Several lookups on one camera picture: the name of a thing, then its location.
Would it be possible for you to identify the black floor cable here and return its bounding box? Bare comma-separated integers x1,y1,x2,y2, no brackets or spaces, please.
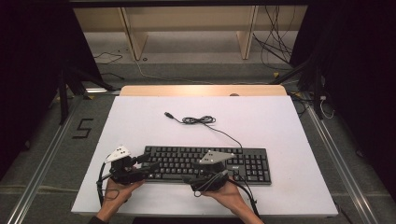
93,51,124,65

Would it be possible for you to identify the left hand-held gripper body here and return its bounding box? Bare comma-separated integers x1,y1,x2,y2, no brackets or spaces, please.
104,145,148,186

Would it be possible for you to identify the black keyboard cable with plug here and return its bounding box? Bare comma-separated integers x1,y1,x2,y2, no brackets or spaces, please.
163,111,245,149

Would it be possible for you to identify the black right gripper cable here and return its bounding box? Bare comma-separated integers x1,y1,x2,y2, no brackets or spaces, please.
228,177,262,218

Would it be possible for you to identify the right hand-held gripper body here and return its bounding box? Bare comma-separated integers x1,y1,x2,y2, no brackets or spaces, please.
181,149,236,192

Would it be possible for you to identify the bundle of black floor cables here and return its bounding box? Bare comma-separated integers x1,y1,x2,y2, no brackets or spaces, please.
251,5,294,72

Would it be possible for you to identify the black metal stand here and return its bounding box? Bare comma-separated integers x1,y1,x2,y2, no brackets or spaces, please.
56,61,117,126
268,51,327,121

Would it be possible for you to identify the black curtain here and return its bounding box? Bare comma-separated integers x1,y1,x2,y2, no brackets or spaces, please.
0,0,105,182
290,0,396,202

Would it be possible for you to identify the short metal bar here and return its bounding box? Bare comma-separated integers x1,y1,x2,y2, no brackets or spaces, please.
84,87,121,94

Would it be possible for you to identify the thin white looped cable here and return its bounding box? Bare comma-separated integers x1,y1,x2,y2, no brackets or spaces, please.
319,93,336,120

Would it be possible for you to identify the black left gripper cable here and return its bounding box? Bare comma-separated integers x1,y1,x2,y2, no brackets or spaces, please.
95,161,121,207

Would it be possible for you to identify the black computer keyboard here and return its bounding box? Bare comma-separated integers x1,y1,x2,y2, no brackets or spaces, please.
141,145,273,187

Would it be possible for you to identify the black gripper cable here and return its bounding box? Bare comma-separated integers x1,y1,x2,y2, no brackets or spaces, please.
95,161,121,207
228,177,262,218

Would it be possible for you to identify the person's left hand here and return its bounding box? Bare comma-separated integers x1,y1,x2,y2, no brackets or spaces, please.
104,179,146,206

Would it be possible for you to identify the person's right hand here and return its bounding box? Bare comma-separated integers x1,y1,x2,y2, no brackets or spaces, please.
201,178,243,209

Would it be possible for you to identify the aluminium floor rail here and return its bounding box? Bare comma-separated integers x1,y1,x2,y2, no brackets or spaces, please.
305,102,380,224
5,95,86,224

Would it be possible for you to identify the light wooden shelf unit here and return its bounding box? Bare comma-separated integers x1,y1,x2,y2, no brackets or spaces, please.
74,5,308,62

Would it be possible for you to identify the white floor cable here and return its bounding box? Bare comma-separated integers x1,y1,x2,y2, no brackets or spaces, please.
134,58,216,86

